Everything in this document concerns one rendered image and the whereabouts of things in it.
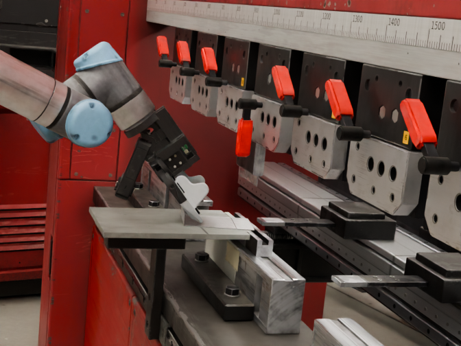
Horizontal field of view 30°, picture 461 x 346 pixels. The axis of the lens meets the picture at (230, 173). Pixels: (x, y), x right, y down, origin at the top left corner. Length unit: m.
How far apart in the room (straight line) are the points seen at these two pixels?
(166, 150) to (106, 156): 0.90
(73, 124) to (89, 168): 1.07
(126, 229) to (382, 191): 0.60
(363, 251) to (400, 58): 0.73
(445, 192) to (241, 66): 0.72
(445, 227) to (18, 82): 0.71
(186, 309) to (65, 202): 0.98
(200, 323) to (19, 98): 0.47
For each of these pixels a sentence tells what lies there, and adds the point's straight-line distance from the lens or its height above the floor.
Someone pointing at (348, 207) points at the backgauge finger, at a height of 1.03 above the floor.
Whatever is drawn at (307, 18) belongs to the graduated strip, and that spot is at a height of 1.39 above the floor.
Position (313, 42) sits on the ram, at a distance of 1.27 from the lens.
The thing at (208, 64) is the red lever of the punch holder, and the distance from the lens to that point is 1.64.
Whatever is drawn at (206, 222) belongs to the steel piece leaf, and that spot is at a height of 1.00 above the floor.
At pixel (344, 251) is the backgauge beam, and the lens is 1.77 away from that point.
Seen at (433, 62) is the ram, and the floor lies 1.36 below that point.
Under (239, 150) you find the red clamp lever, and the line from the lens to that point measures 1.43.
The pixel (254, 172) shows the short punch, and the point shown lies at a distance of 1.56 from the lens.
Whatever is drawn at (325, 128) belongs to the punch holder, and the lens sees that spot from 1.19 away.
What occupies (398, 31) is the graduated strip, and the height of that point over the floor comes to 1.38.
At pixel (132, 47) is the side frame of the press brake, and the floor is 1.27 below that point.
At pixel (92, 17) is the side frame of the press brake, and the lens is 2.37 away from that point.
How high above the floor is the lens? 1.39
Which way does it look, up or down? 11 degrees down
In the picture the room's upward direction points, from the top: 6 degrees clockwise
